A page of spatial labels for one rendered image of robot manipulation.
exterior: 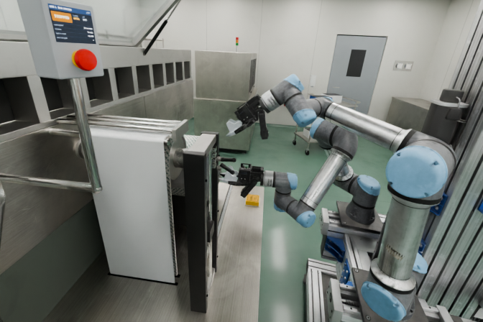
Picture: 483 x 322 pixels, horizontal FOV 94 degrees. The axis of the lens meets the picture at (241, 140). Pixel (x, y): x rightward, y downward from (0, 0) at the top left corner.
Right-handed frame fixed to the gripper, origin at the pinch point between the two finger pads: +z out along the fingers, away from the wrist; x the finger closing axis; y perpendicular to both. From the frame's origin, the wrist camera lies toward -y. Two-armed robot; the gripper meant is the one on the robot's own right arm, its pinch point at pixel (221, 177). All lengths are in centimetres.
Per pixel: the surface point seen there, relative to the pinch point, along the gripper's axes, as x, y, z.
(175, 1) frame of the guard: -12, 75, 23
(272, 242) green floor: -74, -109, -36
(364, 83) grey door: -445, 5, -227
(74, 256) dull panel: 44, -9, 41
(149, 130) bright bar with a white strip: 38, 36, 13
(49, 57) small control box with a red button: 65, 55, 11
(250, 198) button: -9.7, -16.6, -14.2
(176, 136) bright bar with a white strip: 39, 35, 5
